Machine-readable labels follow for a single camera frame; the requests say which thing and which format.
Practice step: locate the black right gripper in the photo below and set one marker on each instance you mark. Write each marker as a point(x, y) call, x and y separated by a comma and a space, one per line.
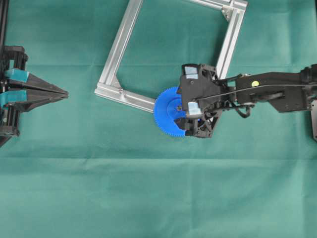
point(204, 96)

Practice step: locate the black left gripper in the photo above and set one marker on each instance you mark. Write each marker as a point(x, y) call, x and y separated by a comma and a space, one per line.
point(14, 98)

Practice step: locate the blue plastic gear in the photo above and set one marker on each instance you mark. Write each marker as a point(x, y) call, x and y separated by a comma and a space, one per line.
point(165, 112)

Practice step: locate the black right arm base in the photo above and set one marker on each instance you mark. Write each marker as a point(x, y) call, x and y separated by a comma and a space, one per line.
point(313, 115)

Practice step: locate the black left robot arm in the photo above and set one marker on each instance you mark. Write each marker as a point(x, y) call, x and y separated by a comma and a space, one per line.
point(4, 4)

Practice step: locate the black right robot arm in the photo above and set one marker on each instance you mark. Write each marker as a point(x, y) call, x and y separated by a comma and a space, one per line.
point(286, 92)

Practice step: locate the green table cloth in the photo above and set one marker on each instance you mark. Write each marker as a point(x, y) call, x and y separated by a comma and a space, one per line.
point(88, 167)

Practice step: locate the aluminium extrusion square frame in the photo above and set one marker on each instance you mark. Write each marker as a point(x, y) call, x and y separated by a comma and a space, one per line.
point(156, 36)

